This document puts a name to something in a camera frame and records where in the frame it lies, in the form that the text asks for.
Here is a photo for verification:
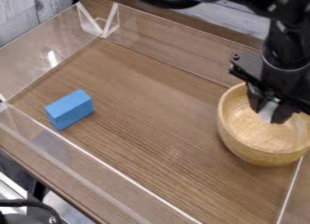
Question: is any green white dry-erase marker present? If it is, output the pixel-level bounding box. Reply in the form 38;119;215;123
257;99;279;123

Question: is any blue foam block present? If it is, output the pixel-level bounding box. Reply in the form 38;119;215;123
45;89;94;131

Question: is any clear acrylic tray wall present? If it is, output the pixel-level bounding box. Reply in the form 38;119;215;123
0;0;310;224

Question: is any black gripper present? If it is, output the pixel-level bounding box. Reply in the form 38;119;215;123
228;54;310;124

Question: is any brown wooden bowl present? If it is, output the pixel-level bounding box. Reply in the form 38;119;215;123
216;83;310;167

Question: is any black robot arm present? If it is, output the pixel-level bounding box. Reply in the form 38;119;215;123
139;0;310;124

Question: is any black cable loop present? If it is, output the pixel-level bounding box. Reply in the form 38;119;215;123
0;199;61;224

